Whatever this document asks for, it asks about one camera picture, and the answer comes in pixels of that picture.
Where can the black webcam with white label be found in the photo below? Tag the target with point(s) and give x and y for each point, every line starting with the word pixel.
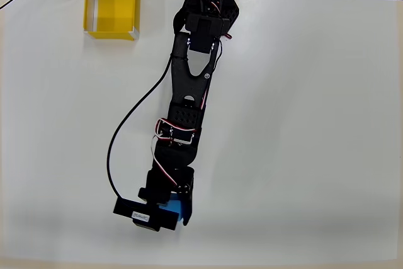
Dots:
pixel 148 214

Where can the yellow open box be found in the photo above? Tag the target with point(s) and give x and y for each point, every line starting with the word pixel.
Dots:
pixel 116 10

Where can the blue cube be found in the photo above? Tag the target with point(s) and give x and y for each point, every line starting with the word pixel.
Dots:
pixel 173 210

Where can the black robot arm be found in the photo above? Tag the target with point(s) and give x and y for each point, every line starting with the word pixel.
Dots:
pixel 189 83

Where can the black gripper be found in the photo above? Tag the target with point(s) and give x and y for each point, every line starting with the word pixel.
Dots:
pixel 164 187

